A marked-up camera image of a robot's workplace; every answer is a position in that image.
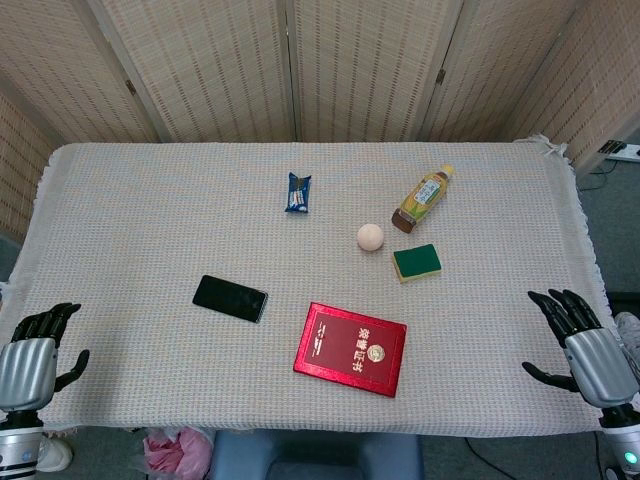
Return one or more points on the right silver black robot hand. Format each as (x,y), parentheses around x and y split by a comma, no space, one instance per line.
(595,360)

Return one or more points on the beige woven tablecloth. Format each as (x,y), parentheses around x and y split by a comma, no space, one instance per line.
(310,280)

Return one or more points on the woven folding screen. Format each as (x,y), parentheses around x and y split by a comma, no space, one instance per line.
(320,65)

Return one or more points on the white power strip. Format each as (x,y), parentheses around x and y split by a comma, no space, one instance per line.
(622,149)

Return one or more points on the yellow tea bottle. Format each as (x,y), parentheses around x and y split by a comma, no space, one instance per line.
(422,199)

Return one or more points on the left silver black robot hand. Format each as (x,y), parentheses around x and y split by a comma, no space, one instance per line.
(26,367)

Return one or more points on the red certificate book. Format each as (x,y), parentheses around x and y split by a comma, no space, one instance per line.
(350,349)

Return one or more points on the blue snack packet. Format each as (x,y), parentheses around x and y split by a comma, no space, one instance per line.
(298,193)

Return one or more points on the white sneaker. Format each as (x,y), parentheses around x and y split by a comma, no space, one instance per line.
(54,451)

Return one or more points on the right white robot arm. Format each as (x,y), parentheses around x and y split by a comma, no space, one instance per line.
(622,440)

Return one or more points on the beige ball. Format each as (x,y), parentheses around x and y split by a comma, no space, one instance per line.
(370,237)

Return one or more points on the grey knit shoe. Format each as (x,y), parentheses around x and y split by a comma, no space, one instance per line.
(629,332)

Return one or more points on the green yellow sponge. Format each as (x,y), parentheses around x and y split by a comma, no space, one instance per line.
(417,263)

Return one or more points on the blue grey chair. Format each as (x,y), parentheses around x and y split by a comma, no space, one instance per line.
(315,457)

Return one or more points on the black smartphone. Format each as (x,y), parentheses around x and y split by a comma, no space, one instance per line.
(230,298)

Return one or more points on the pink plastic bag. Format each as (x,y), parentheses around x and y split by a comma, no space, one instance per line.
(177,450)

